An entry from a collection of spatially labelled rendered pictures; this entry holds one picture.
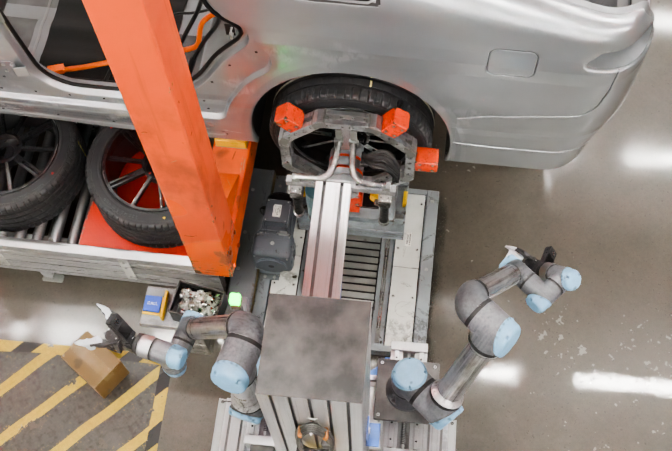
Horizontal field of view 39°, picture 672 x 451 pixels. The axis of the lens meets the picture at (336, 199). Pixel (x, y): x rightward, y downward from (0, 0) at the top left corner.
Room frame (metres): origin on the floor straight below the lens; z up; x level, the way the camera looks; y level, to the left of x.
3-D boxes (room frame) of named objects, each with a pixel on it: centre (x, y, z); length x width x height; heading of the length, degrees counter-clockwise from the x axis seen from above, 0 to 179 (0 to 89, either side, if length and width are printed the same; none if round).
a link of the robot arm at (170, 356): (0.97, 0.57, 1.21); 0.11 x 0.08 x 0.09; 67
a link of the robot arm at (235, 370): (0.86, 0.33, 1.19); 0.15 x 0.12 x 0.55; 157
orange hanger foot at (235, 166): (1.93, 0.45, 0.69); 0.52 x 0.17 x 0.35; 170
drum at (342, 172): (1.81, -0.05, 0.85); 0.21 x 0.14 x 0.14; 170
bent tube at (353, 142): (1.74, -0.13, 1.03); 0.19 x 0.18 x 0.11; 170
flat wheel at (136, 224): (2.10, 0.78, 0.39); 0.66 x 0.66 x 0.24
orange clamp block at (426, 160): (1.83, -0.37, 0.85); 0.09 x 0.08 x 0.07; 80
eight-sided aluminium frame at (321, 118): (1.88, -0.06, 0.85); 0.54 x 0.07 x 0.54; 80
